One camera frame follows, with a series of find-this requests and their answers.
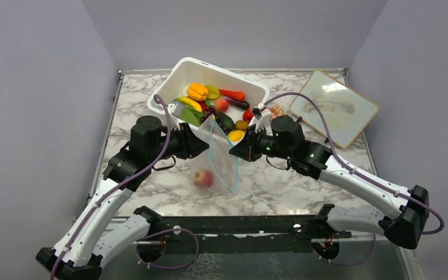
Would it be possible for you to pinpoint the red strawberry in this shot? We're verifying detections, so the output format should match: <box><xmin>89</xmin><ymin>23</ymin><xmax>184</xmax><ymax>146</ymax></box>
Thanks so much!
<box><xmin>243</xmin><ymin>107</ymin><xmax>254</xmax><ymax>123</ymax></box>

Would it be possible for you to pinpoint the peach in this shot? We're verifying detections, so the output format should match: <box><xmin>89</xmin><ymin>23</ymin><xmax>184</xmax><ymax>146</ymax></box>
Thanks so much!
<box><xmin>213</xmin><ymin>98</ymin><xmax>229</xmax><ymax>113</ymax></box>

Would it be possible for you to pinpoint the green leaf vegetable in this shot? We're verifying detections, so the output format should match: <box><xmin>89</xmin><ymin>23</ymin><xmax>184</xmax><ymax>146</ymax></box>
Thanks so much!
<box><xmin>176</xmin><ymin>104</ymin><xmax>201</xmax><ymax>127</ymax></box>

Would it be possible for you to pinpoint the clear zip top bag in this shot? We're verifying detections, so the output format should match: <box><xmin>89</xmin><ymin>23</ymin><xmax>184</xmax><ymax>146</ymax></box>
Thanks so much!
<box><xmin>190</xmin><ymin>118</ymin><xmax>239</xmax><ymax>194</ymax></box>

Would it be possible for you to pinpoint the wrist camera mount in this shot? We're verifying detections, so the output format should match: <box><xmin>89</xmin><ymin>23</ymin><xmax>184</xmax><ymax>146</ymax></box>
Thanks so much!
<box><xmin>249</xmin><ymin>103</ymin><xmax>271</xmax><ymax>132</ymax></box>
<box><xmin>166</xmin><ymin>101</ymin><xmax>184</xmax><ymax>130</ymax></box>

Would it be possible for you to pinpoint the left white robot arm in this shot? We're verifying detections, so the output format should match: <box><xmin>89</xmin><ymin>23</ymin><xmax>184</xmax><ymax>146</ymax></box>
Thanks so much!
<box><xmin>36</xmin><ymin>115</ymin><xmax>209</xmax><ymax>279</ymax></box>

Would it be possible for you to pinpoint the wood framed whiteboard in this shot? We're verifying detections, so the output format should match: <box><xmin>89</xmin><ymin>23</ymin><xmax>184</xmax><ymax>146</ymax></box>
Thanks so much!
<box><xmin>300</xmin><ymin>70</ymin><xmax>380</xmax><ymax>149</ymax></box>

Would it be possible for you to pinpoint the green avocado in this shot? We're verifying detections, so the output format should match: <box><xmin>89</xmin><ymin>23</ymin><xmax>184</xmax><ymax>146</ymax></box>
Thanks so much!
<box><xmin>219</xmin><ymin>113</ymin><xmax>235</xmax><ymax>133</ymax></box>

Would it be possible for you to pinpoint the orange bell pepper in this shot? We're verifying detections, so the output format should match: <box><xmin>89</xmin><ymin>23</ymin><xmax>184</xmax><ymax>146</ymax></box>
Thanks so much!
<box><xmin>187</xmin><ymin>83</ymin><xmax>208</xmax><ymax>101</ymax></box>

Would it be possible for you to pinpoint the small orange fruit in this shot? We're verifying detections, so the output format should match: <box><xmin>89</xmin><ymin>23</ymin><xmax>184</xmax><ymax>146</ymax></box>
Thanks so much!
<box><xmin>234</xmin><ymin>120</ymin><xmax>249</xmax><ymax>131</ymax></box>

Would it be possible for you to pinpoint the yellow lemon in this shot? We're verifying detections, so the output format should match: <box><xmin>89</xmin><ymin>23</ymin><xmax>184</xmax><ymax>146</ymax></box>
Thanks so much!
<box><xmin>227</xmin><ymin>130</ymin><xmax>244</xmax><ymax>142</ymax></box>

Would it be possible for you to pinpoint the yellow banana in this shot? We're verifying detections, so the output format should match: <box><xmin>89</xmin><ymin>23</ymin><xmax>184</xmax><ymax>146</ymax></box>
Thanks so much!
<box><xmin>175</xmin><ymin>97</ymin><xmax>203</xmax><ymax>113</ymax></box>

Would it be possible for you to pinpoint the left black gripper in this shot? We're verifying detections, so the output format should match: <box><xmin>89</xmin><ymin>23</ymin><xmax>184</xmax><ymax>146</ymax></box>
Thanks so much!
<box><xmin>149</xmin><ymin>122</ymin><xmax>211</xmax><ymax>163</ymax></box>

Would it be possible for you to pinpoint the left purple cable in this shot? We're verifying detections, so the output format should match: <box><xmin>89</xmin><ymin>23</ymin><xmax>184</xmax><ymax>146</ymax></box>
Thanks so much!
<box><xmin>49</xmin><ymin>94</ymin><xmax>200</xmax><ymax>280</ymax></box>

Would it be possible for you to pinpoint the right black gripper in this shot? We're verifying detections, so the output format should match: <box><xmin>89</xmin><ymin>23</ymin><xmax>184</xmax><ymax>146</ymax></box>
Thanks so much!
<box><xmin>229</xmin><ymin>124</ymin><xmax>293</xmax><ymax>163</ymax></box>

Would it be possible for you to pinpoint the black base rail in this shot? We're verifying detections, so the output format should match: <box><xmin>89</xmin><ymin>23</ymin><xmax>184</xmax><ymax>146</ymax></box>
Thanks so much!
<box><xmin>134</xmin><ymin>204</ymin><xmax>352</xmax><ymax>254</ymax></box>

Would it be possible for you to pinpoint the orange carrot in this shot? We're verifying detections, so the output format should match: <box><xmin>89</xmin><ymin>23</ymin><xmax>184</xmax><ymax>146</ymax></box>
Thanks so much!
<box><xmin>219</xmin><ymin>89</ymin><xmax>245</xmax><ymax>102</ymax></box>

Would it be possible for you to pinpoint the purple grape bunch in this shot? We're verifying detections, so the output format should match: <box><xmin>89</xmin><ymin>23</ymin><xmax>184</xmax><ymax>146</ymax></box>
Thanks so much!
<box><xmin>200</xmin><ymin>106</ymin><xmax>228</xmax><ymax>133</ymax></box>

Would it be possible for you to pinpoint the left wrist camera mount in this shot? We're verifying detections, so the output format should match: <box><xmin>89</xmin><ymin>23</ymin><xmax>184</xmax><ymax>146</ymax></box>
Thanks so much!
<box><xmin>166</xmin><ymin>101</ymin><xmax>184</xmax><ymax>130</ymax></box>

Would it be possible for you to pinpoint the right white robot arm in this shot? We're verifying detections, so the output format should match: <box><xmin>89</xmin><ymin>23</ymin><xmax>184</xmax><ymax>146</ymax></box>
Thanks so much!
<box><xmin>229</xmin><ymin>116</ymin><xmax>429</xmax><ymax>250</ymax></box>

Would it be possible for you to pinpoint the white plastic bin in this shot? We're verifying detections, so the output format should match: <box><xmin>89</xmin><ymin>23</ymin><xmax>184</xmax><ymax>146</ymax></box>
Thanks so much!
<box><xmin>148</xmin><ymin>57</ymin><xmax>270</xmax><ymax>133</ymax></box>

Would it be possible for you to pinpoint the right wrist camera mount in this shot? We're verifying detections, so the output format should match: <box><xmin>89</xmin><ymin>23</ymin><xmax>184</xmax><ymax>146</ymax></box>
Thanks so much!
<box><xmin>249</xmin><ymin>103</ymin><xmax>271</xmax><ymax>132</ymax></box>

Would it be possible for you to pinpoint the dark eggplant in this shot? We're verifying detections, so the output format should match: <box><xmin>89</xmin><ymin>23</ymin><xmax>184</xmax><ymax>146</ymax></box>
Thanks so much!
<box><xmin>219</xmin><ymin>96</ymin><xmax>250</xmax><ymax>111</ymax></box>

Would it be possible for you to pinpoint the red apple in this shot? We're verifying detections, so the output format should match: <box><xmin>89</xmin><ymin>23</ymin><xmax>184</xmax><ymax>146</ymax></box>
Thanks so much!
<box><xmin>193</xmin><ymin>169</ymin><xmax>214</xmax><ymax>188</ymax></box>

